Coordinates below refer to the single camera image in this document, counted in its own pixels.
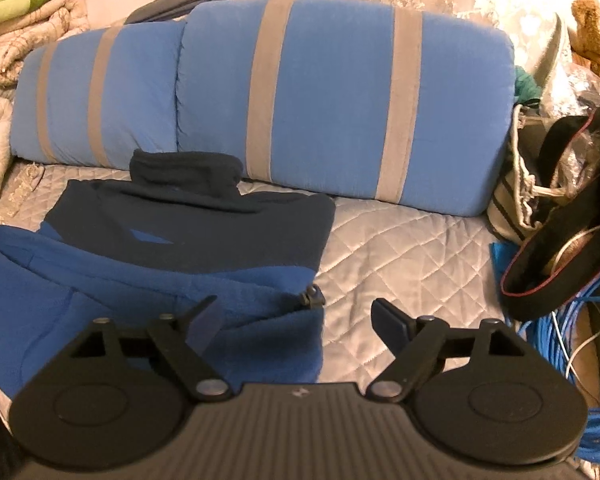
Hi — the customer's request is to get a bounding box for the blue fleece jacket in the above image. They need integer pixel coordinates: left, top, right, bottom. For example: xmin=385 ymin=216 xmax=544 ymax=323
xmin=0 ymin=149 xmax=337 ymax=401

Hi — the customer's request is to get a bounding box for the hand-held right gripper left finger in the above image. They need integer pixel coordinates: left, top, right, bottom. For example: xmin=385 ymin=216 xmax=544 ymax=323
xmin=70 ymin=295 xmax=233 ymax=402

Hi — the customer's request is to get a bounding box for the teal cloth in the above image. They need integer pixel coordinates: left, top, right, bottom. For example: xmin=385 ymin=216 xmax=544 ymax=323
xmin=512 ymin=65 xmax=544 ymax=102

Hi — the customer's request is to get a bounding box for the beige quilted blanket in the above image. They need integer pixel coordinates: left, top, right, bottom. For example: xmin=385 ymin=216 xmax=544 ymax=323
xmin=0 ymin=0 xmax=90 ymax=88

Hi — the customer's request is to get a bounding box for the white cable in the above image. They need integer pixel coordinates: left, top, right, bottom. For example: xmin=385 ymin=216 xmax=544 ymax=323
xmin=552 ymin=305 xmax=600 ymax=387

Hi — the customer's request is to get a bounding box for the clear plastic wrap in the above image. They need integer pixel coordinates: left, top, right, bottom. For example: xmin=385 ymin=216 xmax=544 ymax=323
xmin=542 ymin=62 xmax=600 ymax=196

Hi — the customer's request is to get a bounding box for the blue grey-striped pillow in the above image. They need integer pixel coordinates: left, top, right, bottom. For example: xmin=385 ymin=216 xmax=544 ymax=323
xmin=10 ymin=22 xmax=188 ymax=169
xmin=175 ymin=0 xmax=516 ymax=219

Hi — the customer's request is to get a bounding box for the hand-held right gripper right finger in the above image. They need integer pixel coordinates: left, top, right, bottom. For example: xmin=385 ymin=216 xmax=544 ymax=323
xmin=366 ymin=298 xmax=531 ymax=402

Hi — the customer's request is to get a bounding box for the striped canvas bag with rope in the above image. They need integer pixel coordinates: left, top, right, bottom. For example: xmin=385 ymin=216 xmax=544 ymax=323
xmin=487 ymin=105 xmax=588 ymax=247

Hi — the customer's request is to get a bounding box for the brown teddy bear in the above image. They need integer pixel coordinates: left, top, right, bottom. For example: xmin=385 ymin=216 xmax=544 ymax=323
xmin=570 ymin=0 xmax=600 ymax=81

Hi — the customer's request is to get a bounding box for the blue cable coil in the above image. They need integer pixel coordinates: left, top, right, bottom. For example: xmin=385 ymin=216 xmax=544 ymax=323
xmin=490 ymin=241 xmax=600 ymax=463

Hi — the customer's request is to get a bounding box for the black bag with red trim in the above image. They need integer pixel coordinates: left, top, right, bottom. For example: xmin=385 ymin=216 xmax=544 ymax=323
xmin=500 ymin=91 xmax=600 ymax=322

